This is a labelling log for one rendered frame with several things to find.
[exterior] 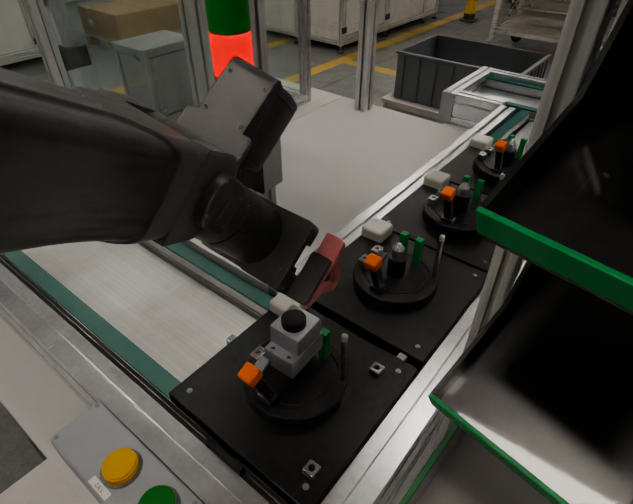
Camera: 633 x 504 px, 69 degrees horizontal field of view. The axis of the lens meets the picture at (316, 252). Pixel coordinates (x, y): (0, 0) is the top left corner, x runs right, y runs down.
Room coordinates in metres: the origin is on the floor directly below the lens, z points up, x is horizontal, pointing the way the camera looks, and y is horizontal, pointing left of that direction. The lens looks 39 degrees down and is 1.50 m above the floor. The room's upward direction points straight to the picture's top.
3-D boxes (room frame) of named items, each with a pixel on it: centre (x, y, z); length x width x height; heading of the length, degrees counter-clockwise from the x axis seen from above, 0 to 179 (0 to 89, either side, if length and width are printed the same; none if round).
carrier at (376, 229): (0.58, -0.13, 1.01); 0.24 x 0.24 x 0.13; 51
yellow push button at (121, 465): (0.27, 0.23, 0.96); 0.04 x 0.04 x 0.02
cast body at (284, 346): (0.39, 0.02, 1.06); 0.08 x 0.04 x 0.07; 144
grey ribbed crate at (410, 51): (2.37, -0.77, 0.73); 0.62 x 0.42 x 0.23; 51
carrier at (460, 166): (0.96, -0.44, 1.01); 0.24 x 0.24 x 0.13; 51
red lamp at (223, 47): (0.59, 0.10, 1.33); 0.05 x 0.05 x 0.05
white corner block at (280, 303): (0.52, 0.04, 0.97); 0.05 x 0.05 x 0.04; 51
